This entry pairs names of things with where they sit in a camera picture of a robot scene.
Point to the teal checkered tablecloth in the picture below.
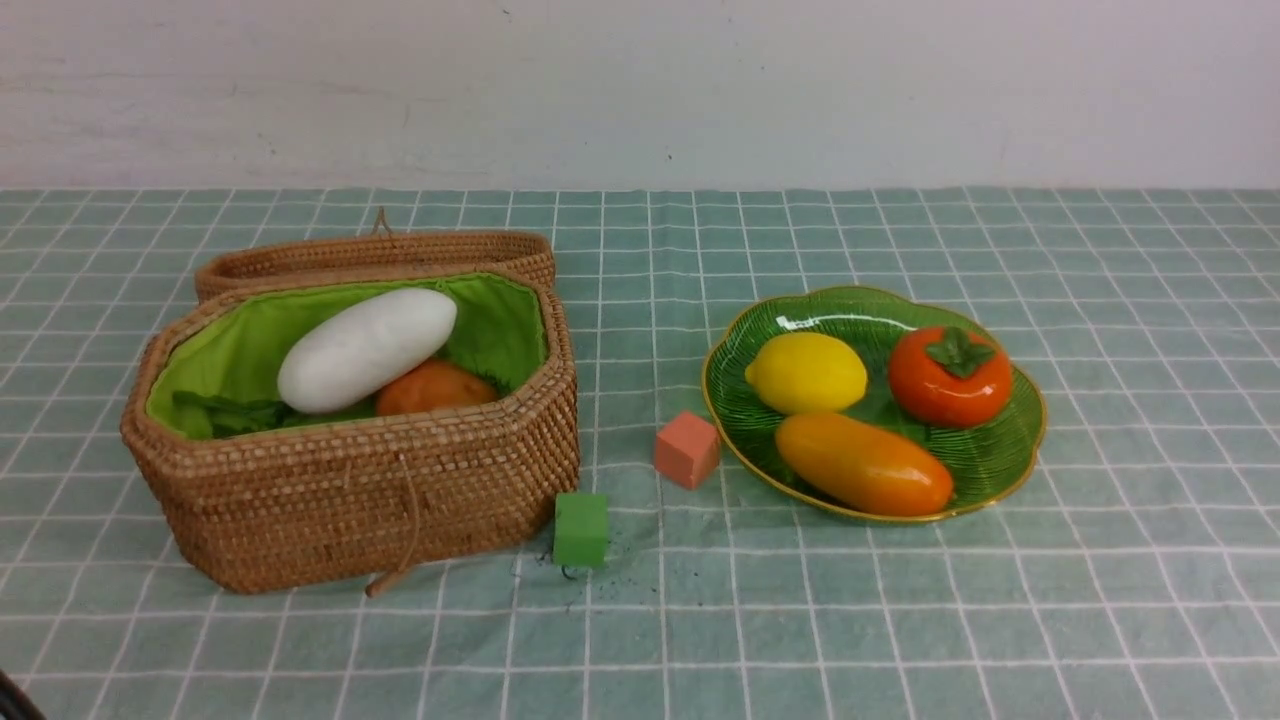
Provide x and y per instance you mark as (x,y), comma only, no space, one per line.
(1133,577)

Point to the green foam cube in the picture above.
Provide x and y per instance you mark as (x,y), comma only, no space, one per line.
(581,531)

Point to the orange yellow mango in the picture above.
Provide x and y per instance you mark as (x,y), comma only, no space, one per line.
(866,468)

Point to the orange persimmon with green calyx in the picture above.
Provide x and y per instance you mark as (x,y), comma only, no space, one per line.
(944,376)

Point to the pink foam cube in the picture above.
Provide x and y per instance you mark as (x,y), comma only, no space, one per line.
(687,450)

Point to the green glass leaf plate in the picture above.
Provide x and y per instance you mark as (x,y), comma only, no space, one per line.
(987,463)

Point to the yellow lemon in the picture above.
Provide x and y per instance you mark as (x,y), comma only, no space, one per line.
(807,372)

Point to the woven rattan basket green lining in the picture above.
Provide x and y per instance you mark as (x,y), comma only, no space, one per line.
(354,494)

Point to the white radish with green leaves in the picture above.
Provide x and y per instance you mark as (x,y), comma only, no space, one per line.
(337,363)

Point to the woven rattan basket lid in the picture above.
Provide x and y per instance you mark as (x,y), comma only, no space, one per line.
(525,253)

